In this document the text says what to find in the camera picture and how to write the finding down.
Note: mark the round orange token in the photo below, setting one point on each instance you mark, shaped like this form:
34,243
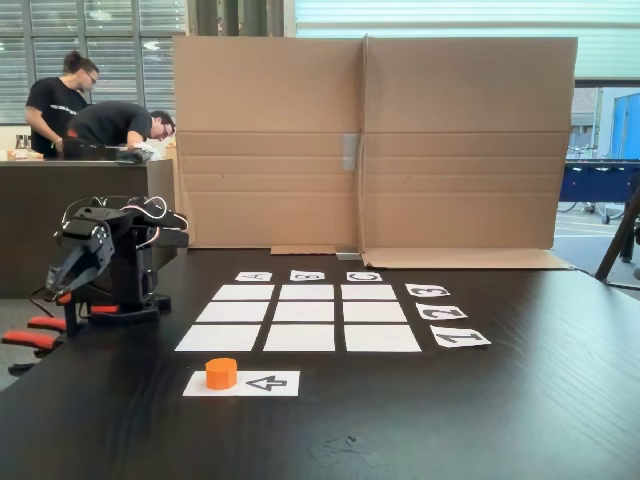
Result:
220,375

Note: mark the white paper grid square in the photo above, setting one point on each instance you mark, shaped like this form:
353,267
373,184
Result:
369,292
375,311
299,338
232,311
306,292
382,338
217,338
303,311
242,292

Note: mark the black bag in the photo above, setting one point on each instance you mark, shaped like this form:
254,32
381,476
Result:
134,156

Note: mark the person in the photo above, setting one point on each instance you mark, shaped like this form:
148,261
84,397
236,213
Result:
52,110
112,122

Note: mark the paper sheet letter A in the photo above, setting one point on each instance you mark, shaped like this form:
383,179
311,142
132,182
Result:
254,277

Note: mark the white arrow paper sheet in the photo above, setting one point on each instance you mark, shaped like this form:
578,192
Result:
270,384

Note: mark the paper sheet letter B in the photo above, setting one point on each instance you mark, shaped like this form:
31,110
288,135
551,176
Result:
307,275

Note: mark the grey tape strip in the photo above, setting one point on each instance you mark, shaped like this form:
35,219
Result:
350,152
348,256

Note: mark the paper sheet letter C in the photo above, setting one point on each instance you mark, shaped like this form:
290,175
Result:
364,276

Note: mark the crumpled clear tape pieces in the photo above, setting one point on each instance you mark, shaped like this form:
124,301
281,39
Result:
345,447

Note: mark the paper sheet number 3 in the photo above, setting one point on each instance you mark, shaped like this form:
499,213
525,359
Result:
426,291

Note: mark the paper sheet number 2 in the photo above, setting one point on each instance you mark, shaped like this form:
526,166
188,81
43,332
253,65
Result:
441,311

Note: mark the brown cardboard screen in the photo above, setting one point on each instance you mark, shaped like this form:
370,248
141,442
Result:
450,150

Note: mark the paper sheet number 1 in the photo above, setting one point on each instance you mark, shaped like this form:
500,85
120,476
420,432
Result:
460,339

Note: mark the dark stand leg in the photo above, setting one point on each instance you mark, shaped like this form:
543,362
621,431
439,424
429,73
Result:
617,240

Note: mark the blue container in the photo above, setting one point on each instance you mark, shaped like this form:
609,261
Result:
627,125

